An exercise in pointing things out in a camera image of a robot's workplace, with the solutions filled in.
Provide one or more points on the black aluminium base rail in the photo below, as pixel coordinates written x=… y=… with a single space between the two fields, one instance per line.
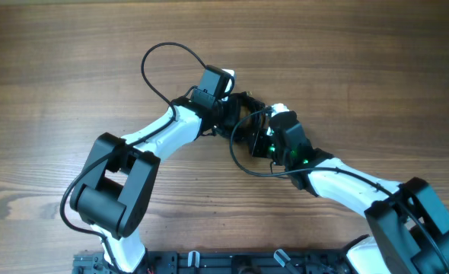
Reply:
x=279 y=261

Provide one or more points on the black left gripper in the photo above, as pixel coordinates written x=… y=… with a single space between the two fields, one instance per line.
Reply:
x=219 y=122

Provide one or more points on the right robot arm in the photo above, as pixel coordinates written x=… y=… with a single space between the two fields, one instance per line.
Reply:
x=409 y=223

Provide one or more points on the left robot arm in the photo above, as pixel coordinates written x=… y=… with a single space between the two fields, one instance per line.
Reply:
x=112 y=192

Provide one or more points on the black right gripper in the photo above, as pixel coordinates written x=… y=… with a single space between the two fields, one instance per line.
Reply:
x=256 y=141

